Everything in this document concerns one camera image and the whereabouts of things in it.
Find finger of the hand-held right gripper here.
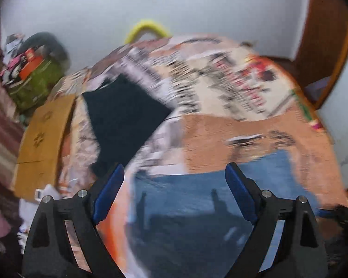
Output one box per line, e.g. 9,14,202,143
316,208,338,219

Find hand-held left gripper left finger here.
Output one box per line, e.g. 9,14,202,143
23,163,125,278

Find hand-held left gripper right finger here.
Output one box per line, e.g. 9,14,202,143
226,163,328,278

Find blue denim jeans pants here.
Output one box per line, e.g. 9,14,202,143
129,150,321,278

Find black folded garment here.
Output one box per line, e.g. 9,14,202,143
82,74,179,178

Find bamboo lap desk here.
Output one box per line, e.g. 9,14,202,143
12,93,76,201

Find white sliding door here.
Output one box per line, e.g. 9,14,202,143
317,25,348,190

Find printed blanket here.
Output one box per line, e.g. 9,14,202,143
55,33,348,278

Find green fabric cabinet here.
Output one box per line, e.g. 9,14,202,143
8,59,65,115

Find striped curtain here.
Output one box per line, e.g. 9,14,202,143
0,12,25,193

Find orange box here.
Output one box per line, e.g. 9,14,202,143
18,56,46,79

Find wooden wardrobe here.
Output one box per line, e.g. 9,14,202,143
291,0,348,109

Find yellow foam tube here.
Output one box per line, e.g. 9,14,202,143
124,19,171,44

